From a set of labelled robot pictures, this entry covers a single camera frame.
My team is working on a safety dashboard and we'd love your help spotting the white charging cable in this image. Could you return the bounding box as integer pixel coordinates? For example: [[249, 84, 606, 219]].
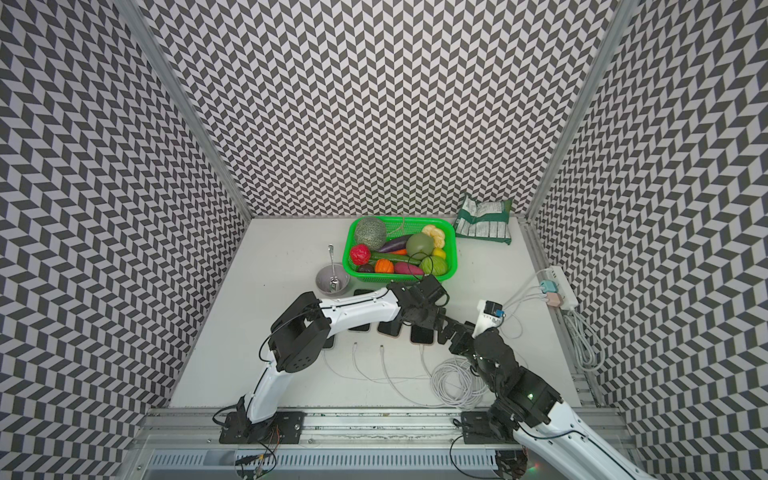
[[322, 341, 445, 408]]

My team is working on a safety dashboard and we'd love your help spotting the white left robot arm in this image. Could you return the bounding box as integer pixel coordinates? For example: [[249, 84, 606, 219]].
[[245, 275, 450, 425]]

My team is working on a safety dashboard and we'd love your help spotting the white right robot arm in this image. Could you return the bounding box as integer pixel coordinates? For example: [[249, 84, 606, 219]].
[[437, 317, 652, 479]]

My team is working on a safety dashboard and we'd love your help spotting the magenta toy sweet potato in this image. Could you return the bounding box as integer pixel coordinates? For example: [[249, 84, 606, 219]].
[[394, 262, 424, 276]]

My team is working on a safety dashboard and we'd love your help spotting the light green toy gourd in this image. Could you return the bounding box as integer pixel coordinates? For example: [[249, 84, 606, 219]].
[[419, 256, 450, 276]]

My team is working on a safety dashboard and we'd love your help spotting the green toy cucumber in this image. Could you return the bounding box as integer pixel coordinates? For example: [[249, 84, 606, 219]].
[[370, 252, 421, 265]]

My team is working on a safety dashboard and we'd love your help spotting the orange toy pumpkin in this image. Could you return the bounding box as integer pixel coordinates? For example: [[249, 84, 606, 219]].
[[374, 259, 395, 274]]

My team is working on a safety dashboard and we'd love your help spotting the green toy apple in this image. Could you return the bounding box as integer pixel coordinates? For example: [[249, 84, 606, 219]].
[[406, 232, 435, 258]]

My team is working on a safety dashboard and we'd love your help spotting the purple toy eggplant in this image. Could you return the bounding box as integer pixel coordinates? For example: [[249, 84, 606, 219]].
[[378, 235, 411, 253]]

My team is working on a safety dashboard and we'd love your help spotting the red toy fruit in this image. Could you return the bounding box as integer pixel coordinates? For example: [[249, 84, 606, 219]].
[[349, 244, 371, 266]]

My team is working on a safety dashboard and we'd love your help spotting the green netted melon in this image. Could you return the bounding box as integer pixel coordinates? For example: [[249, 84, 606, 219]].
[[354, 216, 387, 251]]

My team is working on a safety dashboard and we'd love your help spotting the green white snack bag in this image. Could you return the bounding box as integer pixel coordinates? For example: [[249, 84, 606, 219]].
[[454, 194, 513, 245]]

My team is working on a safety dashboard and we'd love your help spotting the white power strip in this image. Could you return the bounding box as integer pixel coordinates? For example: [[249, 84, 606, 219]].
[[548, 266, 579, 311]]

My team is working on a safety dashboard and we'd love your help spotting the coiled white cable bundle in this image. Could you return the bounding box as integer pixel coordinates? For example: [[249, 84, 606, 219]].
[[429, 356, 490, 410]]

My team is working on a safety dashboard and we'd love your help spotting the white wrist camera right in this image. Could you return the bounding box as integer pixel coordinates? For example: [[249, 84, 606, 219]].
[[472, 300, 505, 338]]

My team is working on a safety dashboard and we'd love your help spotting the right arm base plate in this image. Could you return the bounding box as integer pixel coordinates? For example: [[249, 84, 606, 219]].
[[459, 410, 512, 445]]

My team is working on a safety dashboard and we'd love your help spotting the white power strip cord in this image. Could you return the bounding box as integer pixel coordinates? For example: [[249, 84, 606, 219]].
[[563, 307, 607, 373]]

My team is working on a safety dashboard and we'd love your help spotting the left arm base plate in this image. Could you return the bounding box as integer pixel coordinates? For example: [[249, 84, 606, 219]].
[[219, 411, 306, 445]]

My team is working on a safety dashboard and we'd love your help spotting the aluminium corner post right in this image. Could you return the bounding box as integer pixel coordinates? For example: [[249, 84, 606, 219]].
[[524, 0, 640, 221]]

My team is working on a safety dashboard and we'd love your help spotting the aluminium corner post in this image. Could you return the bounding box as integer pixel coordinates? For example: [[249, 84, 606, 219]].
[[524, 0, 640, 221], [114, 0, 253, 221]]

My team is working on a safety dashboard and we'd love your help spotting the aluminium corner post left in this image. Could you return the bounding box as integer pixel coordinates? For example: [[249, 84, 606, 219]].
[[114, 0, 253, 221]]

